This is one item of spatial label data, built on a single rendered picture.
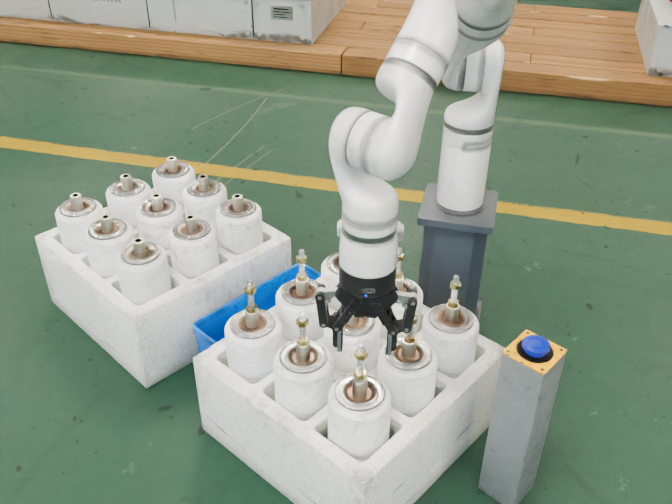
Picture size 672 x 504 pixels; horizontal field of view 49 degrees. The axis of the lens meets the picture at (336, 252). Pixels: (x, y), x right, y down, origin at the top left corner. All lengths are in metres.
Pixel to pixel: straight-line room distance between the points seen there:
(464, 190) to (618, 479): 0.58
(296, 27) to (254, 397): 2.01
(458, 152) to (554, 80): 1.49
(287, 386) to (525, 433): 0.37
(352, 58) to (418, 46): 2.02
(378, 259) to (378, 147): 0.16
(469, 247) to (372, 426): 0.49
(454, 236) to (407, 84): 0.64
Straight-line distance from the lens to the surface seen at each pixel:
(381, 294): 0.95
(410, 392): 1.17
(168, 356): 1.50
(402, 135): 0.83
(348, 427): 1.10
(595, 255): 1.95
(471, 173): 1.39
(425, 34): 0.87
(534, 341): 1.12
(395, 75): 0.86
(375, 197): 0.88
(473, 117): 1.34
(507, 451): 1.23
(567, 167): 2.34
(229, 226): 1.52
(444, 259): 1.47
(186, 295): 1.45
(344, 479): 1.13
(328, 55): 2.90
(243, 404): 1.23
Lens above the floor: 1.04
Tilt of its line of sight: 35 degrees down
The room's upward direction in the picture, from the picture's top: straight up
